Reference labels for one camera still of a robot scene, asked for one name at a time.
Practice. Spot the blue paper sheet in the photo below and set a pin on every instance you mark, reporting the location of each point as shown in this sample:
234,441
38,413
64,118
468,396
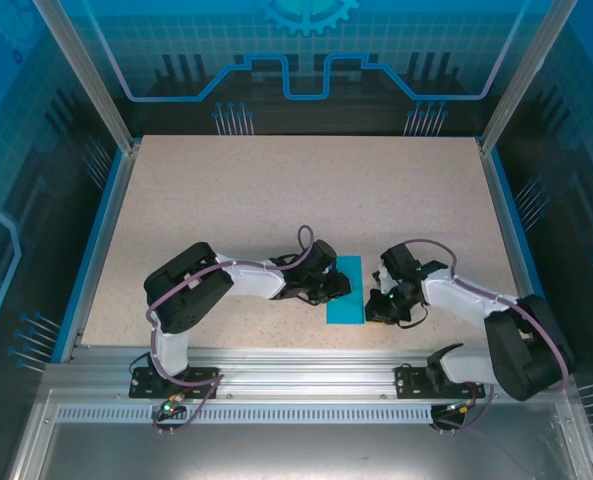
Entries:
357,280

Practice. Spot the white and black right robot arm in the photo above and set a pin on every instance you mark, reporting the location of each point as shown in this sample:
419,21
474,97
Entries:
526,350

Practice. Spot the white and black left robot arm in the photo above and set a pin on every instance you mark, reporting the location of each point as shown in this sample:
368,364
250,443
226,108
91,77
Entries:
191,290

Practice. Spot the blue table edge strip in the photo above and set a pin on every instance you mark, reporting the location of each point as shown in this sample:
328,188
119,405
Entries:
92,250
526,250

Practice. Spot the metal tray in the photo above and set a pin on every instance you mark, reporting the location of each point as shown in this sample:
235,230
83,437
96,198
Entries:
301,450

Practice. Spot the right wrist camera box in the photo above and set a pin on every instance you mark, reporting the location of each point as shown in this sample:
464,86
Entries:
382,280

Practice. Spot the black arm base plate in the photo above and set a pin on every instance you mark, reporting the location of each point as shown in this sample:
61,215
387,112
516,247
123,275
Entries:
408,382
138,387

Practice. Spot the aluminium mounting rail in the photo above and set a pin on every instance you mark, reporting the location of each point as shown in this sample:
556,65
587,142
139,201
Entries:
301,370

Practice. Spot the aluminium side rail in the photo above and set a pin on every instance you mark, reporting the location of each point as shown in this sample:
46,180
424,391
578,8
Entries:
104,250
513,250

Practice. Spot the aluminium corner post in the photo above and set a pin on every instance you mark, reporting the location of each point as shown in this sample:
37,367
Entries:
523,75
92,75

